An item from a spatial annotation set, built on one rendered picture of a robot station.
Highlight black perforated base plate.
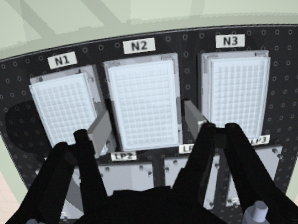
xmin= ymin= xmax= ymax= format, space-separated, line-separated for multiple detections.
xmin=0 ymin=24 xmax=298 ymax=224

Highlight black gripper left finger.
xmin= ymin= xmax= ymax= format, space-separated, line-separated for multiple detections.
xmin=5 ymin=110 xmax=118 ymax=224

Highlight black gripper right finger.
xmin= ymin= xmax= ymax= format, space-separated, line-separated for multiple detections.
xmin=153 ymin=100 xmax=298 ymax=224

